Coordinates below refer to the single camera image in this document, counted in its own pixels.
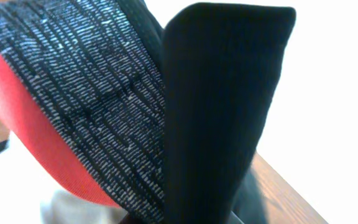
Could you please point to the black leggings with red waistband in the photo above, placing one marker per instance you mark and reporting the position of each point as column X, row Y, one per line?
column 160, row 121

